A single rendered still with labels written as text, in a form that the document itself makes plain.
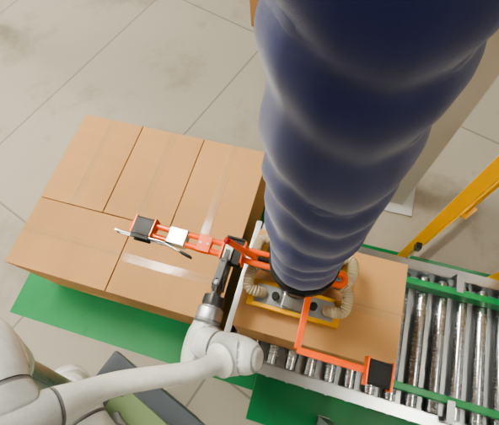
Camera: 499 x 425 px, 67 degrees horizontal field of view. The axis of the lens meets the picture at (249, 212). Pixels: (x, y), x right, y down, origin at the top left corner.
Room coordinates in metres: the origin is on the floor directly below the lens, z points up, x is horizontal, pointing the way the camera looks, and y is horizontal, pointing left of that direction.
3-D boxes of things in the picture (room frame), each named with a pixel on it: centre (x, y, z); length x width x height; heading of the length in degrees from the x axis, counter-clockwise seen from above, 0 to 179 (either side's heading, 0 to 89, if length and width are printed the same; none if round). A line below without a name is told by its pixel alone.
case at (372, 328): (0.26, -0.23, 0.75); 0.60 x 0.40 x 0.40; 66
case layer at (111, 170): (0.96, 0.58, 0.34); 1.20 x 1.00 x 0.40; 66
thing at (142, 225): (0.57, 0.39, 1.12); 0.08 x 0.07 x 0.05; 66
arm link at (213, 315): (0.22, 0.19, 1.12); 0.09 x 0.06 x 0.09; 66
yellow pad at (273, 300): (0.23, -0.11, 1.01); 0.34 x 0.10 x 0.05; 66
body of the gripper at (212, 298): (0.28, 0.16, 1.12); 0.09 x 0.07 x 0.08; 156
